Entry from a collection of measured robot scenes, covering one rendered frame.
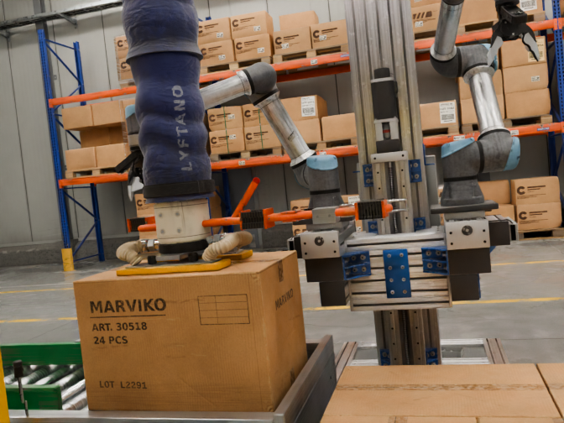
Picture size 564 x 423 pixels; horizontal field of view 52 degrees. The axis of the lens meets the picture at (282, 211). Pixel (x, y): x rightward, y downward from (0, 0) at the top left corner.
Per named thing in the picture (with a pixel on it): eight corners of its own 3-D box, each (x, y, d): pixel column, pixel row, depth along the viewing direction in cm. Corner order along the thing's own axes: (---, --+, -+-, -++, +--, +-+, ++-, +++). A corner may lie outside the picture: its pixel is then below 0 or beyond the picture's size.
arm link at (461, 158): (440, 178, 212) (436, 141, 211) (477, 174, 211) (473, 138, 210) (446, 178, 200) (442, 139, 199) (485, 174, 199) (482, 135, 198)
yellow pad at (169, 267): (116, 276, 174) (113, 260, 174) (133, 270, 183) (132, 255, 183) (218, 270, 164) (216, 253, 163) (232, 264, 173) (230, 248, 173)
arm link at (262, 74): (288, 81, 209) (162, 131, 198) (280, 86, 219) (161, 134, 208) (275, 51, 207) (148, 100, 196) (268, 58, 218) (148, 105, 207)
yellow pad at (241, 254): (148, 265, 192) (146, 251, 192) (163, 260, 202) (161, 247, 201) (242, 259, 182) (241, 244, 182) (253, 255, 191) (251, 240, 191)
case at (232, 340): (87, 410, 175) (72, 281, 173) (153, 366, 213) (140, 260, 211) (274, 414, 158) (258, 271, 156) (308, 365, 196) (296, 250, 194)
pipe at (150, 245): (117, 263, 176) (116, 245, 175) (159, 251, 199) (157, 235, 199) (220, 257, 165) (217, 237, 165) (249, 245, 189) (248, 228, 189)
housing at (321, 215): (312, 224, 166) (310, 209, 166) (317, 222, 172) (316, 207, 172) (336, 222, 164) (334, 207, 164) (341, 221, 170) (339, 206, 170)
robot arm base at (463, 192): (440, 204, 215) (438, 178, 215) (483, 201, 211) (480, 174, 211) (441, 206, 201) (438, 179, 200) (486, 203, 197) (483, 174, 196)
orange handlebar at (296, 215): (106, 237, 187) (105, 226, 187) (153, 227, 216) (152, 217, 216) (392, 215, 159) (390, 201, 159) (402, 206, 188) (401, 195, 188)
